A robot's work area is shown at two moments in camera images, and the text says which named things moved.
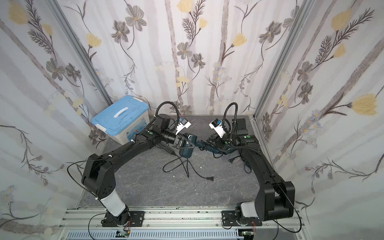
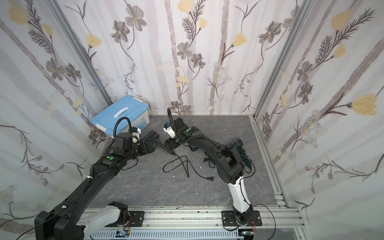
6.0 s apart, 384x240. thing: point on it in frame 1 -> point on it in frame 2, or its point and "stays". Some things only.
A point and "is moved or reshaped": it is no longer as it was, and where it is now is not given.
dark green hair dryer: [190, 142] is moved or reshaped
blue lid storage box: [124, 120] stays
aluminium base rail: [185, 224] stays
